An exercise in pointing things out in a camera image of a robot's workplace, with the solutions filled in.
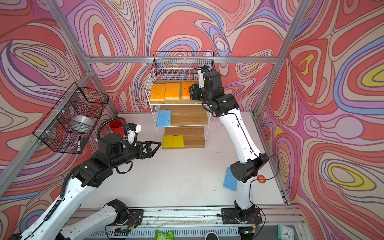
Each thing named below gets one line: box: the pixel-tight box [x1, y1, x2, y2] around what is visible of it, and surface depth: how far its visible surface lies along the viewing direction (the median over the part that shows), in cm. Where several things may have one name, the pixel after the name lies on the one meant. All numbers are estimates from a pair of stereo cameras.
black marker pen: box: [77, 136, 81, 153], surface depth 73 cm
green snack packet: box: [155, 229, 175, 240], surface depth 69 cm
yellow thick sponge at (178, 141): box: [173, 135, 184, 148], surface depth 101 cm
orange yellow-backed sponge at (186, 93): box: [182, 82, 196, 99], surface depth 73 cm
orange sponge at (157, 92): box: [150, 83, 167, 102], surface depth 71 cm
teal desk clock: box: [277, 224, 295, 240], surface depth 69 cm
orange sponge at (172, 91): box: [164, 82, 180, 100], surface depth 72 cm
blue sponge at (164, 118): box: [157, 109, 171, 128], surface depth 84 cm
